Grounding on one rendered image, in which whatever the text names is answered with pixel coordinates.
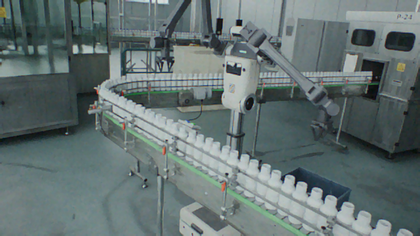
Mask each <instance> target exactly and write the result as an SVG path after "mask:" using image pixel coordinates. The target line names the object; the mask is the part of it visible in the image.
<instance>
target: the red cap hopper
mask: <svg viewBox="0 0 420 236"><path fill-rule="evenodd" d="M118 2H119V28H121V30H122V20H121V17H122V18H123V29H125V31H126V22H127V23H128V24H129V25H130V24H131V23H132V24H133V25H134V26H136V25H135V23H134V22H133V21H132V20H131V19H130V18H129V17H128V16H143V17H147V18H146V19H145V20H144V21H143V22H142V23H141V24H140V25H143V23H145V21H147V19H149V23H148V24H147V25H146V26H147V27H148V26H149V32H150V30H152V22H153V21H154V20H155V32H156V30H158V0H155V16H152V0H149V15H141V14H126V12H125V0H123V14H122V13H121V0H118ZM152 17H154V18H153V19H152ZM126 18H127V19H128V20H129V21H130V22H131V23H130V22H129V21H128V20H127V19H126ZM119 48H120V72H121V78H122V76H123V58H122V53H123V50H125V49H126V48H127V44H126V43H124V44H123V46H122V43H120V44H119ZM157 55H158V52H157V51H155V61H154V69H153V68H152V51H149V64H148V69H149V72H158V65H157V63H156V59H157V58H156V56H157ZM130 61H131V59H130V60H129V61H128V62H127V51H126V52H125V72H129V71H130V70H131V69H146V68H134V65H135V63H134V64H133V65H132V66H131V67H130V68H127V64H128V63H129V62H130Z"/></svg>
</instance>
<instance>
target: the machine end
mask: <svg viewBox="0 0 420 236"><path fill-rule="evenodd" d="M345 20H346V21H350V24H349V27H348V30H346V33H347V40H346V47H345V51H344V55H343V61H342V65H341V70H339V72H343V68H344V64H345V59H346V55H347V53H348V52H351V53H354V54H359V55H358V60H357V63H356V69H355V72H361V71H362V72H365V71H366V72H372V75H377V74H378V75H380V74H382V76H381V81H377V82H380V83H379V89H378V92H377V95H372V96H353V97H352V98H349V99H348V102H347V106H346V111H345V116H344V120H343V125H342V129H341V130H342V131H343V132H346V133H348V134H351V135H353V136H354V137H357V138H359V139H361V140H365V141H367V142H369V143H371V144H373V145H375V146H377V147H380V148H382V149H385V150H387V151H389V153H390V154H389V155H386V156H385V158H387V159H390V160H393V159H394V157H392V156H391V153H396V152H401V151H407V150H411V149H413V152H414V153H418V154H420V151H419V148H420V12H381V11H347V12H346V18H345ZM344 101H345V97H340V98H335V99H334V103H335V104H337V105H338V106H339V108H340V110H339V112H338V114H336V115H330V116H329V118H330V119H331V120H333V123H332V125H333V127H334V130H331V133H333V134H337V131H336V128H337V129H338V128H339V122H340V118H341V113H342V109H343V104H344Z"/></svg>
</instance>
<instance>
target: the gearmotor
mask: <svg viewBox="0 0 420 236"><path fill-rule="evenodd" d="M211 97H212V91H211V88H210V87H196V88H193V87H192V88H190V90H189V91H180V92H178V106H179V107H180V108H184V107H192V100H201V106H202V102H203V100H209V99H211Z"/></svg>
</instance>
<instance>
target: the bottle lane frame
mask: <svg viewBox="0 0 420 236"><path fill-rule="evenodd" d="M103 118H104V119H105V120H106V121H107V122H108V126H109V127H110V128H109V129H108V135H107V134H105V137H107V139H109V140H111V141H112V142H113V143H116V144H117V145H118V146H120V147H121V148H123V149H125V144H124V142H125V130H123V125H122V124H119V122H118V121H116V120H115V119H112V118H111V117H109V116H108V115H106V114H104V113H103ZM133 137H135V141H134V142H133V143H134V144H135V147H133V143H130V144H129V148H132V149H129V151H128V153H130V154H131V155H132V156H133V157H134V158H136V159H138V160H139V161H140V162H141V163H143V164H144V165H146V166H147V167H148V160H149V158H151V159H153V160H154V161H155V162H156V163H157V165H158V174H159V175H160V176H161V177H162V178H163V177H164V176H165V172H164V168H165V155H164V154H163V148H159V146H158V145H156V144H154V143H152V142H151V141H149V140H147V139H145V138H144V137H142V136H141V135H139V134H137V133H136V132H134V131H133V130H131V129H129V128H128V127H127V139H128V142H132V141H133ZM173 162H175V163H176V168H174V169H175V175H174V176H172V177H169V179H168V180H167V181H168V182H170V183H171V184H173V185H174V186H175V187H177V188H178V189H180V190H181V191H182V192H184V193H185V194H187V195H188V196H189V197H191V198H192V199H193V200H195V201H196V202H198V203H199V204H200V205H202V206H203V207H204V208H206V209H207V210H208V211H211V212H212V213H213V214H215V215H216V216H218V217H219V218H220V215H221V212H222V211H221V207H222V199H223V191H222V184H220V185H218V181H217V180H214V179H212V177H208V176H207V175H206V174H204V173H202V172H201V171H199V170H198V169H197V168H194V167H193V166H192V165H189V164H188V163H185V162H184V161H183V160H181V159H179V158H178V157H175V155H172V154H171V153H169V152H167V168H168V169H170V168H173ZM170 175H173V169H171V170H169V172H168V176H170ZM233 199H235V200H236V206H233V208H235V213H234V214H232V215H230V216H229V217H227V220H225V222H226V223H227V224H229V225H230V226H232V227H233V228H234V229H235V230H236V231H238V232H239V233H241V234H242V235H243V236H309V234H307V235H306V234H305V233H303V232H302V231H300V229H295V228H294V227H293V226H291V225H292V224H287V223H286V222H284V221H283V219H279V218H277V217H276V216H275V215H276V214H271V213H269V212H268V210H265V209H263V208H261V206H257V205H255V204H254V202H251V201H248V200H247V198H244V197H242V196H241V195H240V194H237V193H236V192H235V190H234V191H233V190H231V189H230V188H228V189H227V196H226V208H228V207H230V206H232V200H233Z"/></svg>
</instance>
